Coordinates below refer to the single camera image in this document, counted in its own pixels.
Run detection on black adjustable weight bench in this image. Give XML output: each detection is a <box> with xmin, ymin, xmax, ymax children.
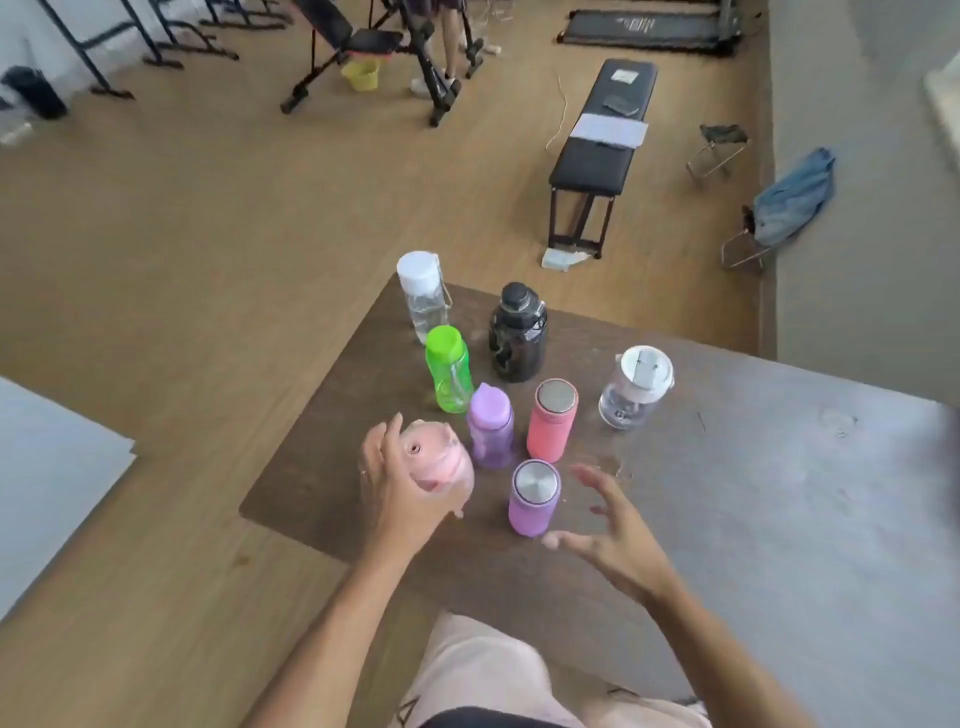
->
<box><xmin>279</xmin><ymin>0</ymin><xmax>486</xmax><ymax>129</ymax></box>

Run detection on folding stool with metal legs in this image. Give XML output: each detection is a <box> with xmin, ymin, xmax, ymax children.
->
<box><xmin>720</xmin><ymin>205</ymin><xmax>775</xmax><ymax>273</ymax></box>

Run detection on green plastic water bottle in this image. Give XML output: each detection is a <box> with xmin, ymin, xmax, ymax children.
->
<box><xmin>424</xmin><ymin>324</ymin><xmax>475</xmax><ymax>415</ymax></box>

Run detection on blue denim garment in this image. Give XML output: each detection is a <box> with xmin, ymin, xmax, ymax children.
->
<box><xmin>751</xmin><ymin>147</ymin><xmax>837</xmax><ymax>248</ymax></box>

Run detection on white cloth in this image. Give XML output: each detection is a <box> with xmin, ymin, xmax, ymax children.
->
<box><xmin>567</xmin><ymin>112</ymin><xmax>651</xmax><ymax>150</ymax></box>

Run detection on thin white cable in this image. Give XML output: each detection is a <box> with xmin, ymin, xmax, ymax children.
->
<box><xmin>545</xmin><ymin>72</ymin><xmax>573</xmax><ymax>152</ymax></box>

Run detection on pink plastic water bottle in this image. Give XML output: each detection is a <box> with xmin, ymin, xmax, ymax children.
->
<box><xmin>397</xmin><ymin>418</ymin><xmax>477</xmax><ymax>520</ymax></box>

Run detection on black metal rack frame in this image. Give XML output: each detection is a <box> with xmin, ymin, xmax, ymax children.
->
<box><xmin>118</xmin><ymin>0</ymin><xmax>186</xmax><ymax>71</ymax></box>
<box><xmin>148</xmin><ymin>0</ymin><xmax>240</xmax><ymax>62</ymax></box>
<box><xmin>36</xmin><ymin>0</ymin><xmax>137</xmax><ymax>102</ymax></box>

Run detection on person's left hand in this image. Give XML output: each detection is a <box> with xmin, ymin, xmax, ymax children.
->
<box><xmin>358</xmin><ymin>414</ymin><xmax>470</xmax><ymax>558</ymax></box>

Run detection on purple tumbler with steel lid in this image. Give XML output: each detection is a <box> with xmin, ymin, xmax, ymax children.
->
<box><xmin>507</xmin><ymin>459</ymin><xmax>563</xmax><ymax>540</ymax></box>

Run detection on person's right forearm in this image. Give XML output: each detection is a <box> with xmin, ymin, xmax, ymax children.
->
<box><xmin>641</xmin><ymin>579</ymin><xmax>798</xmax><ymax>728</ymax></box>

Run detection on clear bottle with flip lid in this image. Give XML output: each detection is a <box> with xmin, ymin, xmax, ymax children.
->
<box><xmin>597</xmin><ymin>345</ymin><xmax>676</xmax><ymax>432</ymax></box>

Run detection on small folding stool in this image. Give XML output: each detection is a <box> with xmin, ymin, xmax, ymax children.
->
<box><xmin>685</xmin><ymin>123</ymin><xmax>752</xmax><ymax>182</ymax></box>

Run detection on purple sippy bottle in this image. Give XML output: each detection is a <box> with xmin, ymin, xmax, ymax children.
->
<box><xmin>466</xmin><ymin>381</ymin><xmax>517</xmax><ymax>471</ymax></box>

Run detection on black water jug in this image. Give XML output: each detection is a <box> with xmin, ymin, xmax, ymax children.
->
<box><xmin>489</xmin><ymin>282</ymin><xmax>549</xmax><ymax>385</ymax></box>

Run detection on person's right hand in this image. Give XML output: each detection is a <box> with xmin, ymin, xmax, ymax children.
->
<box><xmin>541</xmin><ymin>463</ymin><xmax>681</xmax><ymax>609</ymax></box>

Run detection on black bag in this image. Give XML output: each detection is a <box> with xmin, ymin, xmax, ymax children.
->
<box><xmin>0</xmin><ymin>66</ymin><xmax>69</xmax><ymax>122</ymax></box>

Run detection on yellow bucket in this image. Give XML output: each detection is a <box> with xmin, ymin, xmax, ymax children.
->
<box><xmin>340</xmin><ymin>59</ymin><xmax>382</xmax><ymax>93</ymax></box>

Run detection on clear bottle with white cap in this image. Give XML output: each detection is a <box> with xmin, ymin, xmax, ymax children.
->
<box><xmin>396</xmin><ymin>250</ymin><xmax>456</xmax><ymax>347</ymax></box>

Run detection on white flat board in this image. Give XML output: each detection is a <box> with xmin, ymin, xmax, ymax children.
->
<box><xmin>0</xmin><ymin>375</ymin><xmax>141</xmax><ymax>625</ymax></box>

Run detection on light pink shorts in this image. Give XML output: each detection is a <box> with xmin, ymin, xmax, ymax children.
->
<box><xmin>390</xmin><ymin>611</ymin><xmax>714</xmax><ymax>728</ymax></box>

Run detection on black flat bench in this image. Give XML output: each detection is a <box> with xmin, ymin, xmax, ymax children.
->
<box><xmin>546</xmin><ymin>58</ymin><xmax>660</xmax><ymax>261</ymax></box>

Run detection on person's left forearm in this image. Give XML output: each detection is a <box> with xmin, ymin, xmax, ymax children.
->
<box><xmin>243</xmin><ymin>546</ymin><xmax>445</xmax><ymax>728</ymax></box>

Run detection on coral tumbler with steel lid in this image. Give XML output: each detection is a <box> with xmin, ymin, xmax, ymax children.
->
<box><xmin>525</xmin><ymin>378</ymin><xmax>581</xmax><ymax>465</ymax></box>

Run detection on black treadmill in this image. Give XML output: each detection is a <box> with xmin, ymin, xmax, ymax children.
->
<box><xmin>555</xmin><ymin>0</ymin><xmax>745</xmax><ymax>58</ymax></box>

